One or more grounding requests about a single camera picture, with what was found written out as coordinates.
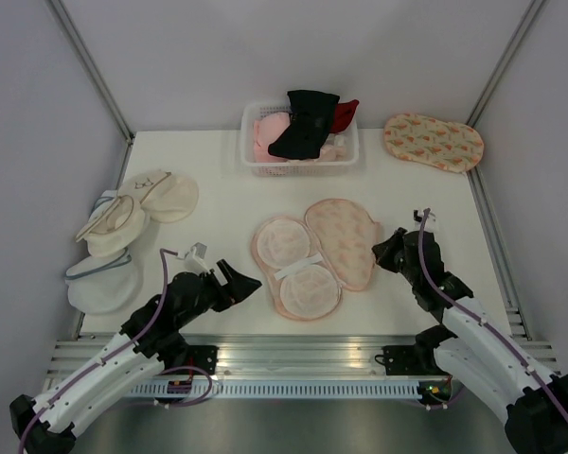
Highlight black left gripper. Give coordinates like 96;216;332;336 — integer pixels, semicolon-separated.
177;259;261;327

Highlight floral mesh laundry bag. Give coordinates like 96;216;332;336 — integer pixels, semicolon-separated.
383;113;485;174
251;199;381;322

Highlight black bra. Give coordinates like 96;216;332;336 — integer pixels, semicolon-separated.
268;89;340;161

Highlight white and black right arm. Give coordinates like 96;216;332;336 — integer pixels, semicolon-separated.
372;228;568;453

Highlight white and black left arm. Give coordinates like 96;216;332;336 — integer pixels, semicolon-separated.
9;260;261;453

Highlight beige bra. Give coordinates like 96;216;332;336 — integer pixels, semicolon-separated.
289;145;346;164

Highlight white bra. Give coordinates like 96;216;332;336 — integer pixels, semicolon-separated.
328;134;346;148

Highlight white laundry bag blue trim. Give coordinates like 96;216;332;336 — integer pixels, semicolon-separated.
64;191;139;315

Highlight cream laundry bag tan trim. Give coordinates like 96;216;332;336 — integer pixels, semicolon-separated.
75;195;149;258

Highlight dark red bra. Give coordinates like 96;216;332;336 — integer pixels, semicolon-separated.
330;99;360;134

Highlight pink bra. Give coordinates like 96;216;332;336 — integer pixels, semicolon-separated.
253;112;291;164

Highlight white plastic basket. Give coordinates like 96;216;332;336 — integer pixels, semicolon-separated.
239;99;360;177

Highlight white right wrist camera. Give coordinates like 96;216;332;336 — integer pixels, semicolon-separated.
413;209;439;234

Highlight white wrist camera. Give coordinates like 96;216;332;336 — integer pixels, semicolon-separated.
176;242;210;274
413;209;439;234

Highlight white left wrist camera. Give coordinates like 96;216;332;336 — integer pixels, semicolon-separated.
176;242;210;274

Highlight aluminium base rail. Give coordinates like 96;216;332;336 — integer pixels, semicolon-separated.
46;334;561;379

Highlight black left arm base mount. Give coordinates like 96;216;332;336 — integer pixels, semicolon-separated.
163;345;219;375

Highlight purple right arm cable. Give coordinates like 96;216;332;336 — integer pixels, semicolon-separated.
417;207;568;454

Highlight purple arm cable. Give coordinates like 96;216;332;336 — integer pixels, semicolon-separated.
16;248;176;454
417;207;568;454

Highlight white slotted cable duct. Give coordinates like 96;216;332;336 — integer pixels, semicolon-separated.
127;379;420;400

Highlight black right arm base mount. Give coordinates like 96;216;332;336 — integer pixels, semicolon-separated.
373;345;450;376

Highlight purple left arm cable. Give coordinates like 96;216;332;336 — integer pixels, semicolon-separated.
16;248;176;454

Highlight right aluminium frame post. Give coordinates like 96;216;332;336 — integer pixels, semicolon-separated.
466;0;549;127

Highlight aluminium frame post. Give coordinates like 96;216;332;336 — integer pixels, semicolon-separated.
466;0;549;127
44;0;134;144

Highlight left aluminium frame post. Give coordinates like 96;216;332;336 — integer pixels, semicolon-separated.
44;0;134;144

